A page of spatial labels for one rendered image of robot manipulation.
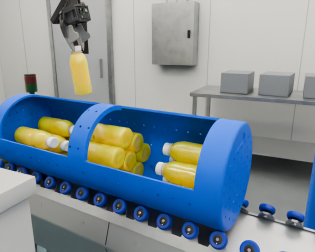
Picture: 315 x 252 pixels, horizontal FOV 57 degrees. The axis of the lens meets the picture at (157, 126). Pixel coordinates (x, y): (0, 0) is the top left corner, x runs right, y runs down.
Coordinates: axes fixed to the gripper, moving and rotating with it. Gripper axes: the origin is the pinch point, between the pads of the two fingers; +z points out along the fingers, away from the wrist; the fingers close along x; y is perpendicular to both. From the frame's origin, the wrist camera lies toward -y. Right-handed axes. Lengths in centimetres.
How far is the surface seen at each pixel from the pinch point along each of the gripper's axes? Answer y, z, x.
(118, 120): 14.4, 28.8, -2.6
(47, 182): -3, 43, -26
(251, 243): 65, 54, -28
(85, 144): 21.4, 28.9, -28.3
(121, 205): 28, 48, -27
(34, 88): -61, 13, 24
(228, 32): -26, -4, 308
